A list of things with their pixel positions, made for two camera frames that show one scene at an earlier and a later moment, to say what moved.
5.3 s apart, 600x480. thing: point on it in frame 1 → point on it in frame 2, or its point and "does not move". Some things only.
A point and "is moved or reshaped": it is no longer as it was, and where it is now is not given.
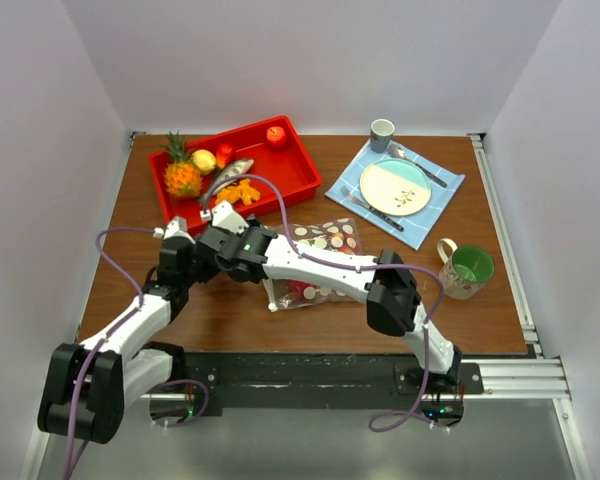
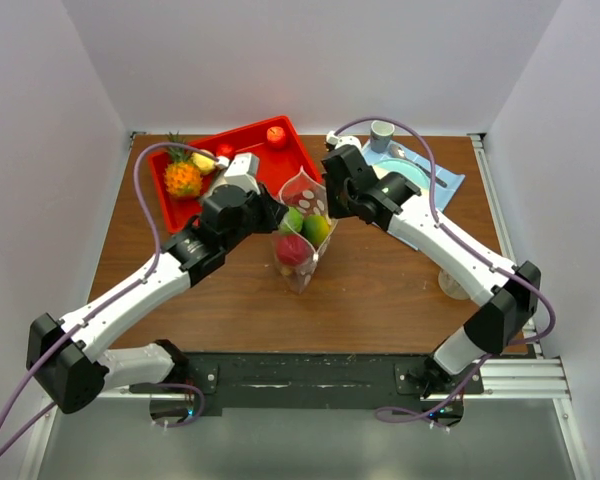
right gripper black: [252, 222] → [334, 211]
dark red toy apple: [297, 287] is moved or reshaped
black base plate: [276, 382] does not move
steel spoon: [398, 152] does not move
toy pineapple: [183, 178] does not move
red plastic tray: [259, 168] does not move
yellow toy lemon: [204, 160] does not move
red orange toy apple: [276, 137] does not move
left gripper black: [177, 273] → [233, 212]
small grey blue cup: [381, 132] does not move
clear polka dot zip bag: [330, 237] → [298, 245]
